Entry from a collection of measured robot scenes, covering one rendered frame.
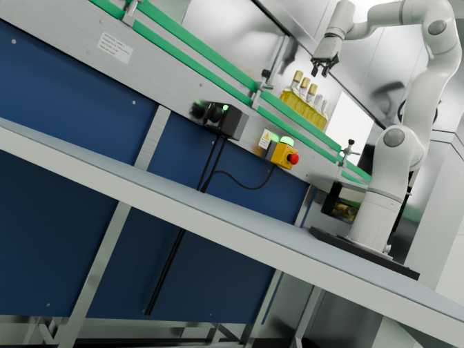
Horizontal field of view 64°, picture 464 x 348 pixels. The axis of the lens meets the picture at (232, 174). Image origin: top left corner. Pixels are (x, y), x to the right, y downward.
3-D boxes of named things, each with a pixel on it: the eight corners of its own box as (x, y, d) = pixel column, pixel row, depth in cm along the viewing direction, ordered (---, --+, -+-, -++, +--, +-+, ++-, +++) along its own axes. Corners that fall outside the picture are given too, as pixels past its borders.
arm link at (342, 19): (331, 39, 164) (322, 27, 157) (342, 12, 164) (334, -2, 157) (349, 39, 158) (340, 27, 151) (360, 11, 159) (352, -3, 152)
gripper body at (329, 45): (319, 32, 158) (309, 56, 158) (340, 32, 151) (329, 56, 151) (328, 42, 163) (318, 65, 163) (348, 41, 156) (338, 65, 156)
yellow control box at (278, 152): (275, 167, 129) (284, 147, 129) (291, 172, 124) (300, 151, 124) (263, 160, 124) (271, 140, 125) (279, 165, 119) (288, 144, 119)
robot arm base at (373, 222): (386, 257, 132) (405, 209, 133) (397, 263, 114) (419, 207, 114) (334, 235, 137) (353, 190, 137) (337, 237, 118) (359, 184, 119)
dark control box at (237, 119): (221, 138, 110) (232, 112, 111) (239, 143, 105) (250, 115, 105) (201, 128, 105) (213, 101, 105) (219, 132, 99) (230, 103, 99)
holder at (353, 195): (329, 217, 176) (340, 186, 177) (382, 237, 156) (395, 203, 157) (309, 208, 165) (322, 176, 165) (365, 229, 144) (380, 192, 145)
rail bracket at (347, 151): (322, 162, 166) (332, 137, 166) (355, 170, 153) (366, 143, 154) (319, 160, 164) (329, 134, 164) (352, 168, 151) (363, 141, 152)
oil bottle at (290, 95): (273, 137, 151) (292, 90, 152) (282, 139, 147) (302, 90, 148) (264, 132, 148) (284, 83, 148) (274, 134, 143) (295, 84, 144)
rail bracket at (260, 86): (252, 112, 118) (268, 73, 119) (268, 114, 113) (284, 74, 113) (244, 106, 116) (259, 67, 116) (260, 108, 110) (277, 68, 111)
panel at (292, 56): (350, 172, 219) (371, 119, 220) (355, 173, 217) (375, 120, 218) (255, 108, 158) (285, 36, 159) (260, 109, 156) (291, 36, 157)
